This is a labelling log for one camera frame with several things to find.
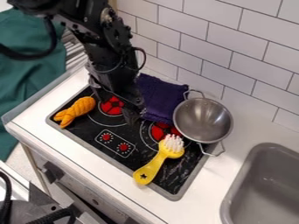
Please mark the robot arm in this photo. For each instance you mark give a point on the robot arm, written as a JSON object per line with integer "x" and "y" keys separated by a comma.
{"x": 91, "y": 20}

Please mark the orange toy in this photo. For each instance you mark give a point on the orange toy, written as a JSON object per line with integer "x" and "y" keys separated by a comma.
{"x": 76, "y": 110}

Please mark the purple cloth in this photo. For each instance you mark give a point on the purple cloth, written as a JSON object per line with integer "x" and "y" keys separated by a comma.
{"x": 161, "y": 97}

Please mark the yellow brush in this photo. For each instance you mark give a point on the yellow brush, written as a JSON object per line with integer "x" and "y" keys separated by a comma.
{"x": 161, "y": 159}

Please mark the toy sink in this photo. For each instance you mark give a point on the toy sink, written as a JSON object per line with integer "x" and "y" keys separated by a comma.
{"x": 264, "y": 186}

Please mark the silver strainer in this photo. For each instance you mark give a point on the silver strainer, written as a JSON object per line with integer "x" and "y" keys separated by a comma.
{"x": 202, "y": 119}

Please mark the green cloth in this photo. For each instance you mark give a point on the green cloth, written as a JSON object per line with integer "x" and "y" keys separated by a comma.
{"x": 23, "y": 73}

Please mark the toy stove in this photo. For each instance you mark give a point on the toy stove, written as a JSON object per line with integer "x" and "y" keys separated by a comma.
{"x": 128, "y": 140}

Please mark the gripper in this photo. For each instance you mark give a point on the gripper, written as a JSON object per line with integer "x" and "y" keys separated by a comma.
{"x": 113, "y": 78}

